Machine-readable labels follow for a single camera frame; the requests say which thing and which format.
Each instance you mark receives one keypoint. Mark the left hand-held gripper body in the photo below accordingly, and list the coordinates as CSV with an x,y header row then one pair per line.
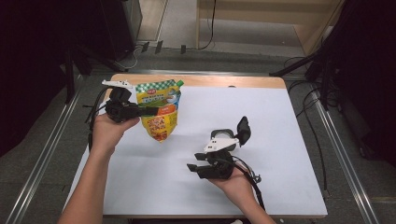
x,y
120,109

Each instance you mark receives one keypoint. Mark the long metal floor rail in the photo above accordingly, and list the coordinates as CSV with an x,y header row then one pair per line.
x,y
40,165
342,158

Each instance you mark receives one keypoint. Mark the short metal floor rail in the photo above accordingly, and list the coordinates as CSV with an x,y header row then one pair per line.
x,y
199,72

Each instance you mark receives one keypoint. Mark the light wooden shelf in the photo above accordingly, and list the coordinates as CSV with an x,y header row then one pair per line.
x,y
264,9

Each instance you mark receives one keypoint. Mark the yellow green spout pouch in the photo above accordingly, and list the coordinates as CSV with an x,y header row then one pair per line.
x,y
160,124

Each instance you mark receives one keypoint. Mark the black metal stand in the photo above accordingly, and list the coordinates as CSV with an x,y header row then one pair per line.
x,y
70,74
292,67

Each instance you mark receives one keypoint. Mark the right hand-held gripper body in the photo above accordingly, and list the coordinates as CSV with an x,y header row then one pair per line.
x,y
219,169

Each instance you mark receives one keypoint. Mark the person's right hand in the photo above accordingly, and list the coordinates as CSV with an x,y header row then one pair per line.
x,y
238,188

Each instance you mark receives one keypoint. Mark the person's left hand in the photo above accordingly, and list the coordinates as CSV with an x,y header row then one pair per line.
x,y
106,133

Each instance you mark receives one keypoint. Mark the black cabinet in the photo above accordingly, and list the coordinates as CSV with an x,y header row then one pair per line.
x,y
121,28

